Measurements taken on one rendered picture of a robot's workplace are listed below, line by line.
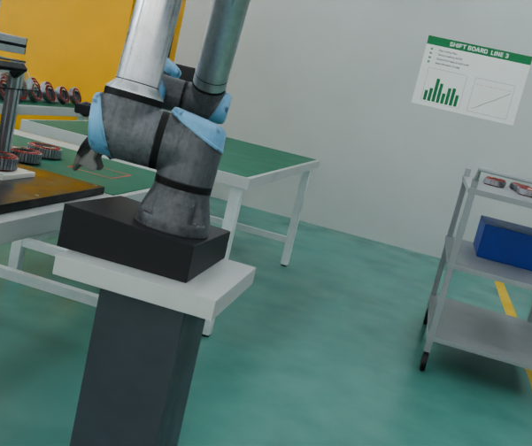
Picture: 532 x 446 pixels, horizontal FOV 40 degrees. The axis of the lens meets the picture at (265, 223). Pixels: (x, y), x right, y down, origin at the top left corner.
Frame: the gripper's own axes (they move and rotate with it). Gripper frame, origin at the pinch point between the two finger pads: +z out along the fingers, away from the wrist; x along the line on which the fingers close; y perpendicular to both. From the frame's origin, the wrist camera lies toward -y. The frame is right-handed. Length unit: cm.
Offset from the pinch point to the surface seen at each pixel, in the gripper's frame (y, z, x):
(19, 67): -15.8, -15.3, -21.4
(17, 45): -40.1, -5.2, 17.5
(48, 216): 8.7, 7.0, -16.4
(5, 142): -25.5, 17.2, 17.3
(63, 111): -108, 77, 234
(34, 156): -22.6, 20.7, 32.7
